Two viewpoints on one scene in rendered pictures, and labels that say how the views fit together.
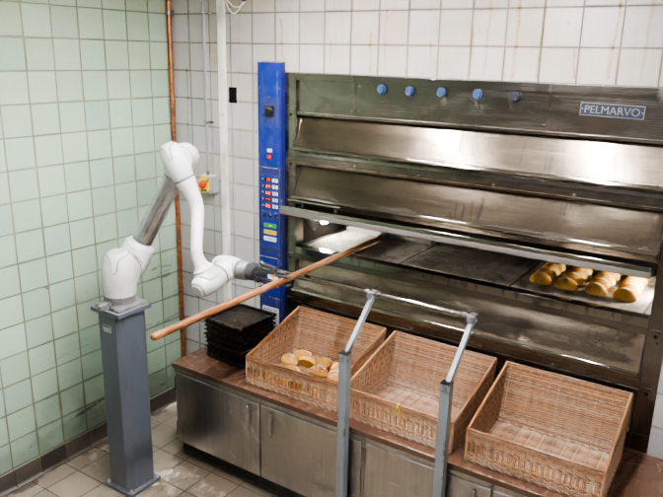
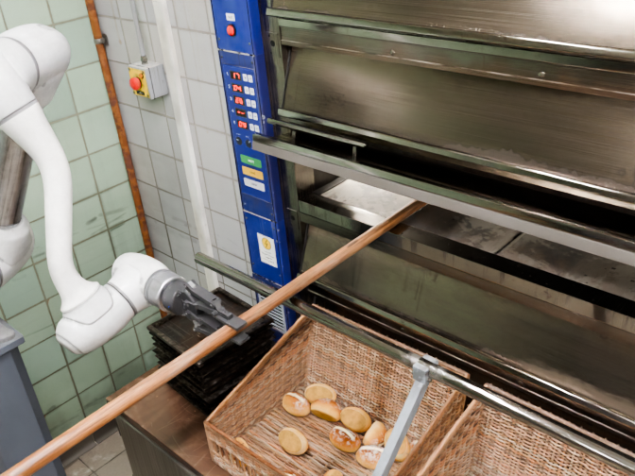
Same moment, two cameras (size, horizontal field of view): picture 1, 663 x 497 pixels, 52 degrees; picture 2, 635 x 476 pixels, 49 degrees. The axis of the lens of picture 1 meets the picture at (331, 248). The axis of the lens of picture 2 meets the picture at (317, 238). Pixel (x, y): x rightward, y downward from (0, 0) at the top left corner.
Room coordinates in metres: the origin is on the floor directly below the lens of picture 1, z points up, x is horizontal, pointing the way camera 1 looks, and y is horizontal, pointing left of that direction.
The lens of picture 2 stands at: (1.83, -0.23, 2.08)
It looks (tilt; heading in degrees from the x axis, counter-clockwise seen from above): 30 degrees down; 12
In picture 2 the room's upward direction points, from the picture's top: 5 degrees counter-clockwise
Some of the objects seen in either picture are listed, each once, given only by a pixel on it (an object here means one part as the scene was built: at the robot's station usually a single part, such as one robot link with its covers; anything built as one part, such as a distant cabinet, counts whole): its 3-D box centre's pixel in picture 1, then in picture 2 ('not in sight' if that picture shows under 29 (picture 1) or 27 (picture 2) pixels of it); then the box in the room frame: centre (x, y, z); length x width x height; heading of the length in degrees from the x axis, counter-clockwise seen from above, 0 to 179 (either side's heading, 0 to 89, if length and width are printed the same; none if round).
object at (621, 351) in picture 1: (445, 308); (595, 365); (3.10, -0.56, 1.02); 1.79 x 0.11 x 0.19; 57
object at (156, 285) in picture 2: (245, 270); (167, 291); (3.09, 0.41, 1.20); 0.09 x 0.06 x 0.09; 147
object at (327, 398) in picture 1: (316, 354); (334, 418); (3.19, 0.07, 0.72); 0.56 x 0.49 x 0.28; 58
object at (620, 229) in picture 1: (452, 203); (628, 147); (3.10, -0.56, 1.54); 1.79 x 0.11 x 0.19; 57
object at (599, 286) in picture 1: (595, 271); not in sight; (3.16, -1.28, 1.21); 0.61 x 0.48 x 0.06; 147
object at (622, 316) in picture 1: (449, 279); (608, 308); (3.12, -0.57, 1.16); 1.80 x 0.06 x 0.04; 57
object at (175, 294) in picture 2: (257, 273); (187, 301); (3.05, 0.35, 1.20); 0.09 x 0.07 x 0.08; 57
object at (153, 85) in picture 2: (207, 183); (147, 79); (3.89, 0.72, 1.46); 0.10 x 0.07 x 0.10; 57
